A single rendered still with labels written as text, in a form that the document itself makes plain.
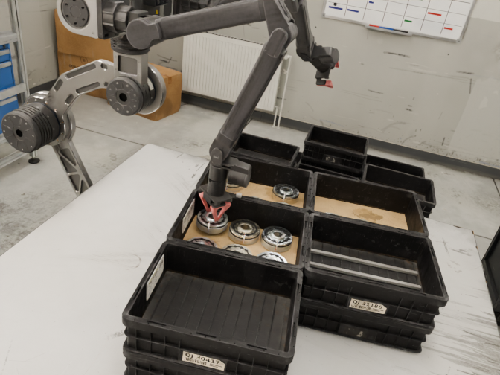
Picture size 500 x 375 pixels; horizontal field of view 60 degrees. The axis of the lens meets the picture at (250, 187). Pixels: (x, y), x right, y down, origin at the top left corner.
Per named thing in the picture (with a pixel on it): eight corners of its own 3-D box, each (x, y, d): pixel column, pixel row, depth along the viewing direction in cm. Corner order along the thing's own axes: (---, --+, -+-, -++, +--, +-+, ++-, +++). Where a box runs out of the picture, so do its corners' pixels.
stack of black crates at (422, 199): (341, 249, 261) (361, 185, 238) (347, 222, 286) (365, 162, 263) (409, 269, 253) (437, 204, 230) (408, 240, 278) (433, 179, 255)
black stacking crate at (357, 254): (296, 300, 126) (303, 271, 121) (303, 240, 152) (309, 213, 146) (434, 332, 123) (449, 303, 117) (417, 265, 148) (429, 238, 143)
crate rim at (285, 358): (118, 324, 99) (118, 317, 98) (164, 245, 125) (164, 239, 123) (292, 366, 96) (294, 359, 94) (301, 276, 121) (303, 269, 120)
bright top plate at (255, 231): (228, 236, 140) (228, 234, 140) (231, 218, 149) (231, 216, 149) (259, 240, 141) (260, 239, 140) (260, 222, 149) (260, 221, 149)
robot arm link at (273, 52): (283, 17, 113) (272, 23, 104) (300, 29, 113) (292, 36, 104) (216, 144, 137) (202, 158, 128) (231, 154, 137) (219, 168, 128)
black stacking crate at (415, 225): (303, 239, 152) (309, 213, 146) (308, 196, 177) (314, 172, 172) (417, 264, 149) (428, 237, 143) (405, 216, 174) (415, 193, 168)
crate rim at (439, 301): (301, 276, 121) (303, 269, 120) (308, 217, 147) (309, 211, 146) (447, 308, 118) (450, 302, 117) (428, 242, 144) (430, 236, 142)
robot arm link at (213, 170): (214, 154, 136) (207, 162, 131) (235, 160, 134) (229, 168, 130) (212, 172, 139) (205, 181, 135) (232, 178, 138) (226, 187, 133)
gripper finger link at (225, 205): (217, 210, 148) (220, 187, 143) (228, 222, 143) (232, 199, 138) (200, 215, 144) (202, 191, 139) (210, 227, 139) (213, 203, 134)
